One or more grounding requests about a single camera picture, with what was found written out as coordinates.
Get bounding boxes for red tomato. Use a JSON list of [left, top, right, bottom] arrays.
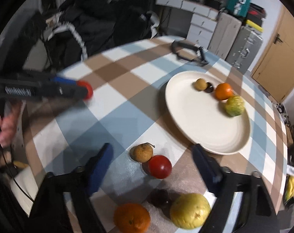
[[148, 155, 172, 179], [77, 81, 93, 100]]

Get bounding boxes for dark plum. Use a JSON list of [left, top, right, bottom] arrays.
[[148, 189, 172, 208], [204, 82, 214, 93]]

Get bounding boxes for orange tangerine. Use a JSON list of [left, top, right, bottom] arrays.
[[214, 83, 234, 101], [113, 203, 151, 233]]

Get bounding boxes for brown longan fruit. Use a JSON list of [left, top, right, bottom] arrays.
[[194, 78, 208, 91]]

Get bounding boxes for person's left hand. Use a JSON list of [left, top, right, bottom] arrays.
[[0, 101, 22, 148]]

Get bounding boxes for cream round plate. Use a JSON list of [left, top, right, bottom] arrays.
[[165, 71, 251, 155]]

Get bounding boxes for black clothes pile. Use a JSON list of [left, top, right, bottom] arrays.
[[24, 0, 154, 72]]

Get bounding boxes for checkered tablecloth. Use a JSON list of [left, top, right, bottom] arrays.
[[23, 37, 287, 232]]

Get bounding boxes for wooden door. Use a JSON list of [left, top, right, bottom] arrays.
[[252, 7, 294, 102]]

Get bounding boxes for silver suitcase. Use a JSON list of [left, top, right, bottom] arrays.
[[225, 26, 263, 74]]

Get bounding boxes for white drawer desk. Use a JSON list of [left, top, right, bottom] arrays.
[[155, 0, 219, 48]]

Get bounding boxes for beige suitcase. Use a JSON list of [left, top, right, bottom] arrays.
[[208, 13, 242, 59]]

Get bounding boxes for stacked shoe boxes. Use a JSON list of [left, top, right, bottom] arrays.
[[245, 3, 266, 27]]

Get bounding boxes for black plastic frame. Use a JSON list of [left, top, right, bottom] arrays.
[[171, 41, 209, 67]]

